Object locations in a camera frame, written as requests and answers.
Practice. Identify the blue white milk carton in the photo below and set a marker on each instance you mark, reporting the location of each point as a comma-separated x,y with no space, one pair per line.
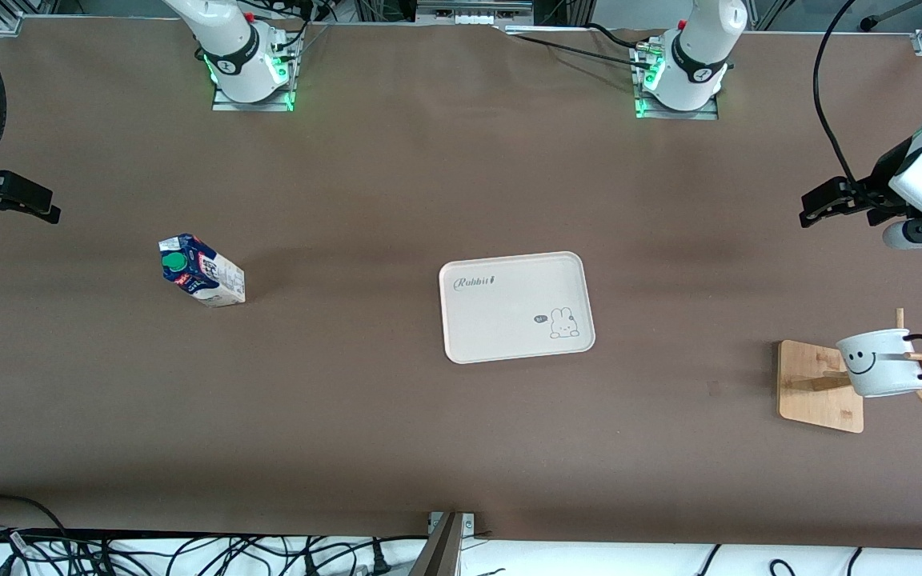
205,276

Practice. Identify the white smiley face mug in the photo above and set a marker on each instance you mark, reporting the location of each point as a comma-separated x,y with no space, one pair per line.
881,368

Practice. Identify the cream rabbit print tray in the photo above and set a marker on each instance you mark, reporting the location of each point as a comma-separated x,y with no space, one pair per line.
509,308

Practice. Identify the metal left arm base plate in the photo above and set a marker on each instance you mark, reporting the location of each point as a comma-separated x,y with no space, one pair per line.
701,114

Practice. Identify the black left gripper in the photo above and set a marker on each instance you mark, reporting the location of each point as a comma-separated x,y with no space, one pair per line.
875,190

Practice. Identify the metal camera post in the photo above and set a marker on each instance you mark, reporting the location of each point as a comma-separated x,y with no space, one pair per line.
441,552

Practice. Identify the grey power strip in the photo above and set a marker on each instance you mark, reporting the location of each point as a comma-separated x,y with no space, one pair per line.
473,12

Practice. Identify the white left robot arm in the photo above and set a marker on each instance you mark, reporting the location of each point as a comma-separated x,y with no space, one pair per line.
697,48

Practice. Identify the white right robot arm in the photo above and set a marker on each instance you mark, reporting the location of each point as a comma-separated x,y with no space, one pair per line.
229,40

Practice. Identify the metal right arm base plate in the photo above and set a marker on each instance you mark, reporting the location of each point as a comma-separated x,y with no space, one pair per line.
253,106

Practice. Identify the wooden mug tree stand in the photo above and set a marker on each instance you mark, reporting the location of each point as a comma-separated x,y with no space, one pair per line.
817,392

